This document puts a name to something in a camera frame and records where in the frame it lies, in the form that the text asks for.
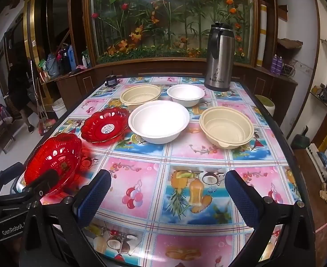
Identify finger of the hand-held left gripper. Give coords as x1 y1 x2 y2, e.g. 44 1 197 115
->
20 169 60 201
0 162 23 198

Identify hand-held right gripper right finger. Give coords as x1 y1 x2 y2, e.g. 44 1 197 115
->
225 170 316 267

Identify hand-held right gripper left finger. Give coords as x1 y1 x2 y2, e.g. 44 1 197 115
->
23 169 112 267

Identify red scalloped plastic bowl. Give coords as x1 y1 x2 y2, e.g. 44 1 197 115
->
24 133 83 196

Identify beige plastic bowl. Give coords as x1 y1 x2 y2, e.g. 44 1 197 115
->
120 85 162 107
199 106 255 148

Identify red scalloped plate with sticker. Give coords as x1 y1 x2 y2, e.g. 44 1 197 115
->
81 106 131 144

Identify large white bowl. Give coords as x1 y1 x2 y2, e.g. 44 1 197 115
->
128 100 191 144

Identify small white bowl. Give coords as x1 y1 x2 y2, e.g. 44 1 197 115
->
167 84 205 107

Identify printed fruit tablecloth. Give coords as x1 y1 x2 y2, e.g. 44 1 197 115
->
13 75 309 267

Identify white plastic bucket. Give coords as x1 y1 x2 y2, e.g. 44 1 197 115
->
52 98 67 119

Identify dark green container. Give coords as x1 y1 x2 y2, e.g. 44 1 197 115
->
294 126 310 148

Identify blue bag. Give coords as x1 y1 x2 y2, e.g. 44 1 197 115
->
45 53 59 77

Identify small black round object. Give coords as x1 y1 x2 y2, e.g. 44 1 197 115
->
104 74 119 87

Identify black bottle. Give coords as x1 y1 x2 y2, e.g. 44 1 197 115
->
59 44 72 74

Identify dark shoes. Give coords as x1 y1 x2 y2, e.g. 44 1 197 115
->
311 83 327 102

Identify stainless steel thermos jug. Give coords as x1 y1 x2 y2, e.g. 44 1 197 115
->
204 22 235 92

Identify dark wooden cabinet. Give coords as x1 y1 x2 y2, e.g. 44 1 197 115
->
41 0 299 123

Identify white yellow striped roll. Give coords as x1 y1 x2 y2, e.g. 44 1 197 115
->
257 4 268 67

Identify artificial flower display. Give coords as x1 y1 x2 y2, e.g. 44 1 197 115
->
90 0 254 64

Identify wire basket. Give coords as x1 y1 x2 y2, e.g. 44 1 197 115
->
282 63 296 78

